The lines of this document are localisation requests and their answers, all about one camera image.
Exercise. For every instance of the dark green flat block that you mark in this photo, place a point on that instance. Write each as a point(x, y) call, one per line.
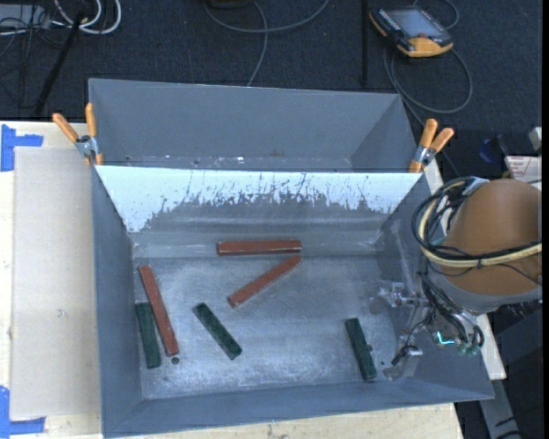
point(148, 336)
point(361, 349)
point(217, 331)

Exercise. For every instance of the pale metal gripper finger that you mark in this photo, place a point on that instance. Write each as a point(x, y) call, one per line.
point(397, 296)
point(409, 352)

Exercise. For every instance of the red-brown flat block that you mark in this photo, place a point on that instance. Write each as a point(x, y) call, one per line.
point(159, 310)
point(259, 247)
point(264, 281)

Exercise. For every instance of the grey metal bin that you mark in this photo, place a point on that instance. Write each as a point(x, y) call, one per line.
point(274, 336)

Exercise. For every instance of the pale flat board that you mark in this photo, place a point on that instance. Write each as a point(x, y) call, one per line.
point(50, 281)

